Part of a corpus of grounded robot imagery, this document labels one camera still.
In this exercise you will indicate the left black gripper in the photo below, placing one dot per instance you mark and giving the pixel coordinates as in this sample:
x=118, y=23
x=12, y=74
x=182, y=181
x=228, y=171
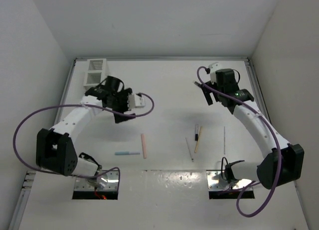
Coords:
x=123, y=95

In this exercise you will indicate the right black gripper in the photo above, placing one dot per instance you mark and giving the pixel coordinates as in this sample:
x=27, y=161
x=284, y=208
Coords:
x=207, y=93

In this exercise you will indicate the pink makeup stick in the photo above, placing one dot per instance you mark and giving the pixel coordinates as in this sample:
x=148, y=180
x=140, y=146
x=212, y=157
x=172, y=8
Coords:
x=144, y=150

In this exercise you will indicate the light blue makeup pen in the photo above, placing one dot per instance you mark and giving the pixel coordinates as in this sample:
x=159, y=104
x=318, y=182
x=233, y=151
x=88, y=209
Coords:
x=123, y=153

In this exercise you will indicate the thin white makeup stick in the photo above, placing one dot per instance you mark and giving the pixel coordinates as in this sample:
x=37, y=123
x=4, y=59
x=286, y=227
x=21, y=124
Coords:
x=224, y=140

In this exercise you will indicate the black silver eyeliner pen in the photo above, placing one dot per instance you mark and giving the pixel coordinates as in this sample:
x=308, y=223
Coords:
x=196, y=132

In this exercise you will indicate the thin grey makeup pencil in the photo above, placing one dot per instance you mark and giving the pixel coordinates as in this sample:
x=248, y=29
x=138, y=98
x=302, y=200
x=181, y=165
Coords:
x=189, y=149

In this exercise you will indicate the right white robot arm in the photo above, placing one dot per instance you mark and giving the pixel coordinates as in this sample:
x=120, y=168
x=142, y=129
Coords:
x=282, y=161

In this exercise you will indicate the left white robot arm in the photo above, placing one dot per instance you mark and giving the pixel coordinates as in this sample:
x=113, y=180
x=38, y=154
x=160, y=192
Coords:
x=55, y=149

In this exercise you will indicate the white slatted organizer box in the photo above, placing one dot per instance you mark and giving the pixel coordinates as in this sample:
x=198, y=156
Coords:
x=96, y=72

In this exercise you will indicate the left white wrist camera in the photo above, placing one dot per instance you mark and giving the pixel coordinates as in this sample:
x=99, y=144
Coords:
x=136, y=101

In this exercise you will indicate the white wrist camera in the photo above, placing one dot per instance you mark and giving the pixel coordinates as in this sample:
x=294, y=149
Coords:
x=136, y=101
x=211, y=70

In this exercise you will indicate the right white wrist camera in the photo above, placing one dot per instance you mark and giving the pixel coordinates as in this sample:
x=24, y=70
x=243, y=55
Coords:
x=211, y=70

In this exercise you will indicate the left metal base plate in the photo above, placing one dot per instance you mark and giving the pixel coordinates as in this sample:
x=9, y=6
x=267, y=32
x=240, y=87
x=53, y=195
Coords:
x=107, y=182

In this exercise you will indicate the metal base plate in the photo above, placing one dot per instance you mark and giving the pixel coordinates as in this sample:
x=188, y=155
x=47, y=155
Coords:
x=216, y=183
x=107, y=182

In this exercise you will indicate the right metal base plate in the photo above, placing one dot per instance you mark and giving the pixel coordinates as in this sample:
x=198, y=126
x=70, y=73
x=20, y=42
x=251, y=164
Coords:
x=216, y=183

